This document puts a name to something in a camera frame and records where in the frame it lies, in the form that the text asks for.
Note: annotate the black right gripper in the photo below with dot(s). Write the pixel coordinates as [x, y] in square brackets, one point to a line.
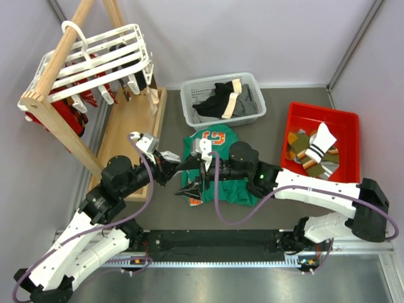
[194, 190]

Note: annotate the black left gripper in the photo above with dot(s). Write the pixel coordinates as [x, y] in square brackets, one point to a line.
[165, 168]

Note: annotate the olive orange striped sock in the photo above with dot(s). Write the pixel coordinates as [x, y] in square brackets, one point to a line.
[297, 144]

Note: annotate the white sock black stripes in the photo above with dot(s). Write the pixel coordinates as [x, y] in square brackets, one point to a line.
[322, 142]

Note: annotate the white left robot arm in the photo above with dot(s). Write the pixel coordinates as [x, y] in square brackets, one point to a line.
[92, 236]

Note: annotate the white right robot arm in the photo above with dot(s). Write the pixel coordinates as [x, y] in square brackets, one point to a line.
[355, 209]

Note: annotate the wooden hanger stand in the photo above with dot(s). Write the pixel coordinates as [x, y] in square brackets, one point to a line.
[131, 113]

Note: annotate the white clip drying hanger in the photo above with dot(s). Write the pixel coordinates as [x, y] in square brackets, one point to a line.
[120, 52]

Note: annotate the red patterned socks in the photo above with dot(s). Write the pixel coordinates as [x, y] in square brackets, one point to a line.
[61, 105]

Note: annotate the green jersey shirt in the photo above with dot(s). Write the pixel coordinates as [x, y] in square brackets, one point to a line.
[231, 191]

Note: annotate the black clothes in basket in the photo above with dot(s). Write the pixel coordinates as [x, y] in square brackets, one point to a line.
[215, 105]

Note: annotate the brown cream sock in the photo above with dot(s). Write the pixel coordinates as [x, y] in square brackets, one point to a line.
[152, 94]

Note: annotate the white plastic laundry basket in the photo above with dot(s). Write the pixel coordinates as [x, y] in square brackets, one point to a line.
[196, 91]

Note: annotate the grey cloth in basket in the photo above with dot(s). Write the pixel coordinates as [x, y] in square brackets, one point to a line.
[245, 105]

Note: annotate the black yellow plaid sock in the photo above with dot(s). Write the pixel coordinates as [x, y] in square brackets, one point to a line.
[80, 119]

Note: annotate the cream cloth strip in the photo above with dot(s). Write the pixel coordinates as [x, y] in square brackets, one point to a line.
[237, 90]

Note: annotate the red plastic bin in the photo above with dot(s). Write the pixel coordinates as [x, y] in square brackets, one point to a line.
[344, 126]

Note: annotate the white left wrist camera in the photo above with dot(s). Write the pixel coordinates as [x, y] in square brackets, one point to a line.
[146, 143]

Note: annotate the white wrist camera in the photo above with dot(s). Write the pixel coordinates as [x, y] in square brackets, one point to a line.
[146, 143]
[203, 148]

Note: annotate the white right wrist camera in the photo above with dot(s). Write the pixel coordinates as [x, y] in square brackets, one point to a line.
[203, 148]

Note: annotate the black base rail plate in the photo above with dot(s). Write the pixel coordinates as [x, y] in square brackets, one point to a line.
[214, 245]

